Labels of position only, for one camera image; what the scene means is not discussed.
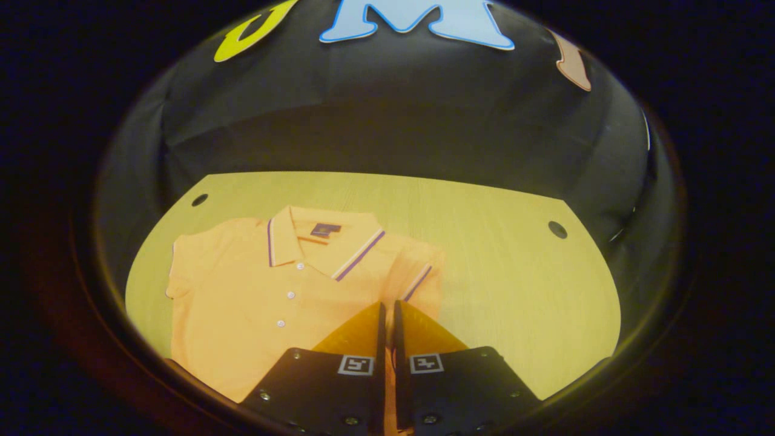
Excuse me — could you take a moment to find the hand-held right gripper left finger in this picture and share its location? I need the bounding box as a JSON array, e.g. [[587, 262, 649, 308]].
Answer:
[[239, 302, 387, 436]]

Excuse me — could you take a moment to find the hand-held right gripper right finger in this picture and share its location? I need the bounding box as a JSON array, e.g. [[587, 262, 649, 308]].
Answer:
[[394, 300, 543, 436]]

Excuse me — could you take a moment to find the orange T-shirt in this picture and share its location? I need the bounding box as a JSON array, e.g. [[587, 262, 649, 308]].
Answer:
[[165, 205, 446, 436]]

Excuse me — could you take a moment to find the black backdrop cloth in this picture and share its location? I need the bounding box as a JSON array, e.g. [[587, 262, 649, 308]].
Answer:
[[94, 0, 685, 340]]

